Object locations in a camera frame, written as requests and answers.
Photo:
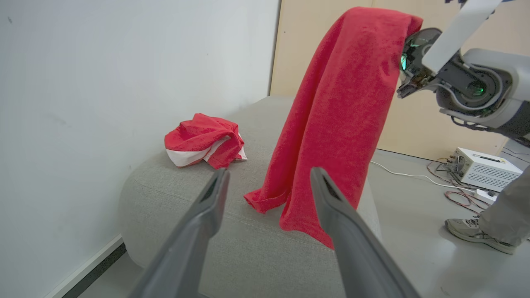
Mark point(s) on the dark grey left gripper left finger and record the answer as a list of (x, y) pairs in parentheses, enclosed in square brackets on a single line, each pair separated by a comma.
[(194, 244)]

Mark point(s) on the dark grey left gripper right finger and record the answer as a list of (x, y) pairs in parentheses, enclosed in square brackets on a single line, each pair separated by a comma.
[(356, 252)]

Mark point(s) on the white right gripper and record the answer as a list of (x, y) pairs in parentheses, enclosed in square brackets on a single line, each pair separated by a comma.
[(451, 37)]

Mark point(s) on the red and white jersey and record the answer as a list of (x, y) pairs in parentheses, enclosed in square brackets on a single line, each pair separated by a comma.
[(198, 134)]

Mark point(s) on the plain red cloth garment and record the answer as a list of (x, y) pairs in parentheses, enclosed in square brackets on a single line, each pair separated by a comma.
[(343, 103)]

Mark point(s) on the white and black baseboard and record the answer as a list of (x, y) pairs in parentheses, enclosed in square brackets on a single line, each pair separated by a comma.
[(83, 273)]

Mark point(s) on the grey sneaker shoe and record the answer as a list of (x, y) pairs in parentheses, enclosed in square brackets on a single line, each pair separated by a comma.
[(472, 231)]

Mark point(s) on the white vented electronics box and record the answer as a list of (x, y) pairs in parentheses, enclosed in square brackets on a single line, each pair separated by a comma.
[(488, 169)]

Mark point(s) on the white power strip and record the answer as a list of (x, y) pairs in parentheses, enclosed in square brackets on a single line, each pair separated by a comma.
[(485, 195)]

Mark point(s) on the person's grey trouser leg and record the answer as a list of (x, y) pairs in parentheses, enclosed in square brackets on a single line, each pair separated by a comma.
[(509, 211)]

